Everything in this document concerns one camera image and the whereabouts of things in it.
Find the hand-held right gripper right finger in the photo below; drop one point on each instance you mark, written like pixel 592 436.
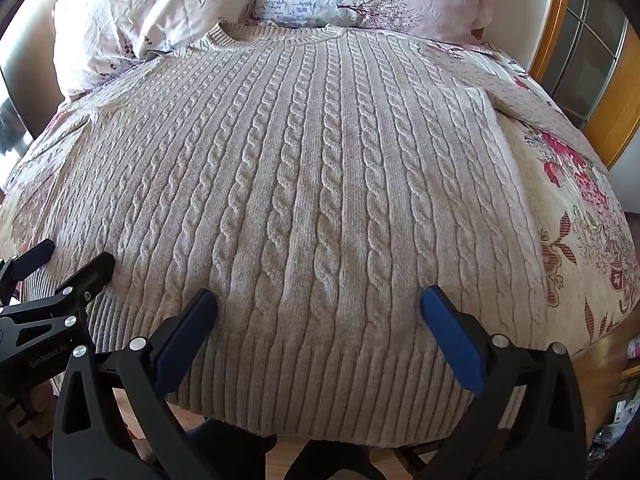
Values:
pixel 454 335

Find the wooden door with glass panes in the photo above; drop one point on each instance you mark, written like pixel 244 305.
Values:
pixel 595 60

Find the person's dark pants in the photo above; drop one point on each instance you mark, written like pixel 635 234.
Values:
pixel 235 452

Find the pink floral pillow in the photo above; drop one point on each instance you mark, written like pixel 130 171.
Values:
pixel 150 5

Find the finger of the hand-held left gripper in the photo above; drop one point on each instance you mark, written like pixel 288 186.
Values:
pixel 31 257
pixel 92 272

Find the cream floral bed quilt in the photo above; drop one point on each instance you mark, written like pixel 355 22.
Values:
pixel 565 200

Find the pile of colourful packets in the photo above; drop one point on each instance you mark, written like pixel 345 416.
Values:
pixel 622 410

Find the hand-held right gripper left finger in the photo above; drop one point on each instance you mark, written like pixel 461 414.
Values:
pixel 186 329

